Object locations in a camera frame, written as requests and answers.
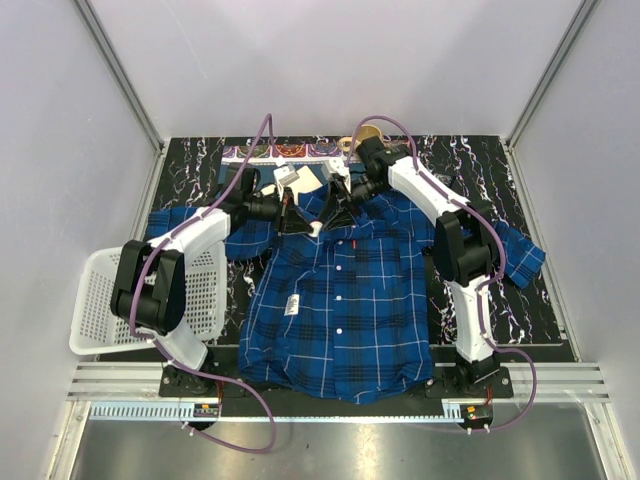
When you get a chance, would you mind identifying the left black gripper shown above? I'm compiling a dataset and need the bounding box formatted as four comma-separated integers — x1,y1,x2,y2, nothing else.
244,186,314,236

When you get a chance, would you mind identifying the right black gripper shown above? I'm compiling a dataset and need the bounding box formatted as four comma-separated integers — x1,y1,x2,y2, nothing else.
317,175,388,234

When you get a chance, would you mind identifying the blue plaid shirt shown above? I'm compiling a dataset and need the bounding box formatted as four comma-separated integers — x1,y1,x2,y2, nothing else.
146,189,547,404

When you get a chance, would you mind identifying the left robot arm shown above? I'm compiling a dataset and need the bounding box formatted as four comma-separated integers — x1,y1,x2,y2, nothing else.
110,165,313,396

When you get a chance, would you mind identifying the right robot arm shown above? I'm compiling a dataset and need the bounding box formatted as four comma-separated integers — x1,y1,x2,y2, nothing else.
314,137,506,397

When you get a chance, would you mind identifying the white square plate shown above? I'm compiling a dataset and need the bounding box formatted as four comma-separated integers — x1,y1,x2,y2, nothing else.
291,166,322,195

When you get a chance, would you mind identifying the blue patterned placemat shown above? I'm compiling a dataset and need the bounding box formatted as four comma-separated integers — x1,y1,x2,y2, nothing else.
213,137,421,201

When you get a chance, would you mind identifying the tan ceramic mug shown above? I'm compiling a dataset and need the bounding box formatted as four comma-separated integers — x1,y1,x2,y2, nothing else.
337,124,383,153

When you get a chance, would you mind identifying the white plastic basket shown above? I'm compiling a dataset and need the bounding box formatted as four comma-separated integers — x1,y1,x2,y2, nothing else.
69,243,227,355

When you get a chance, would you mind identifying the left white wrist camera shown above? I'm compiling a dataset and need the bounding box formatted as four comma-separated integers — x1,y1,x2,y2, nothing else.
260,164,300,199

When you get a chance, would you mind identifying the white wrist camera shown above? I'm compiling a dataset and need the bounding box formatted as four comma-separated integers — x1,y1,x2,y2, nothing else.
322,157,351,190
260,164,300,199

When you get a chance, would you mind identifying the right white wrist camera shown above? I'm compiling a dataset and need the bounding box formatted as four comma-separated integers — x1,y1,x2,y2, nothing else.
322,157,351,190

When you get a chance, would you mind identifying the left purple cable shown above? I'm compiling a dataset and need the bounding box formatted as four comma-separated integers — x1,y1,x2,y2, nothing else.
128,113,277,454

